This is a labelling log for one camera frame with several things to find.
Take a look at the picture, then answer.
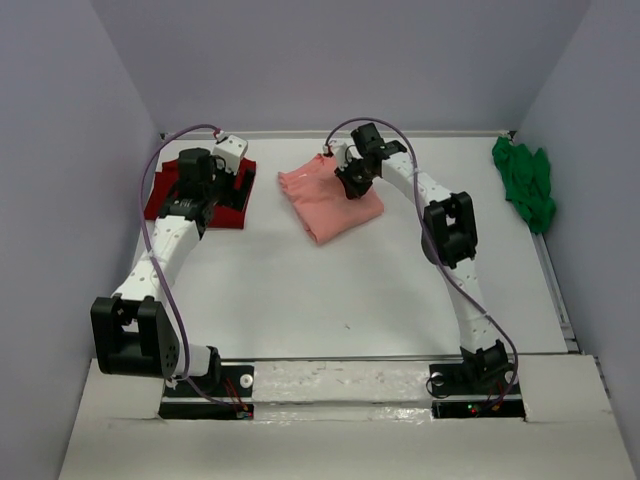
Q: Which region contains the pink polo shirt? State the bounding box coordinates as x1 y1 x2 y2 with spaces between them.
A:
278 154 384 245

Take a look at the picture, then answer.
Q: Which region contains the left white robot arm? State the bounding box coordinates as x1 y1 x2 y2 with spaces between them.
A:
90 135 256 395

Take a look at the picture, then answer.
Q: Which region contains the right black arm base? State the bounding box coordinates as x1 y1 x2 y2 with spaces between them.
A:
425 341 525 420

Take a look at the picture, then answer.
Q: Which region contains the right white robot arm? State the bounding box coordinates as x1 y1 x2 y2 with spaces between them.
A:
323 117 518 392

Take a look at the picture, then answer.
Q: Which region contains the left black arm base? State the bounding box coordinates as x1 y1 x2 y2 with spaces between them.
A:
158 361 255 421

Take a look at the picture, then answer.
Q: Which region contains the folded red t-shirt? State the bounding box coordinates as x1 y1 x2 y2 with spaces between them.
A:
141 149 257 233

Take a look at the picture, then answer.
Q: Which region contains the crumpled green t-shirt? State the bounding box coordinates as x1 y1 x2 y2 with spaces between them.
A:
492 136 557 234

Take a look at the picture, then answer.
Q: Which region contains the white foam block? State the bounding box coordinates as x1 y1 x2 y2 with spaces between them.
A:
252 361 431 403

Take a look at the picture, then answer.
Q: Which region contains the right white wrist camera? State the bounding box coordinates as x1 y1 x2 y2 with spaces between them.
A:
323 140 354 170

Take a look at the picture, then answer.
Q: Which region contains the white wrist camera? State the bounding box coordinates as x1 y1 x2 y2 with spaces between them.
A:
212 135 249 174
323 140 354 170

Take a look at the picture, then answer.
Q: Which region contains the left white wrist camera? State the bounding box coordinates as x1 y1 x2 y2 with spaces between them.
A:
212 135 249 174

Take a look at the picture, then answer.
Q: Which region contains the aluminium rear table rail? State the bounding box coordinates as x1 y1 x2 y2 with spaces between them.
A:
180 130 515 142

